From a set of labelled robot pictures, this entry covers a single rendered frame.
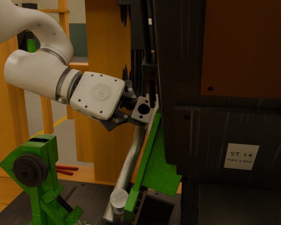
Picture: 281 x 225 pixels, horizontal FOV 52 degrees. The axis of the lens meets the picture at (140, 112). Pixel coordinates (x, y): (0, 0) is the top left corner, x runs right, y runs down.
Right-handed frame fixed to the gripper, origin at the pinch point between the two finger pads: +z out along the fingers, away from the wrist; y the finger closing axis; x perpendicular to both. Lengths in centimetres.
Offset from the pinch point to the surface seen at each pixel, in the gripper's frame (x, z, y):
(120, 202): 0.4, 2.9, -19.6
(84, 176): 48, -14, -11
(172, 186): -3.5, 11.3, -13.7
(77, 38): 873, -405, 576
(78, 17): 820, -420, 631
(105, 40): 12.1, -18.7, 23.4
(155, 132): -11.0, 4.7, -7.4
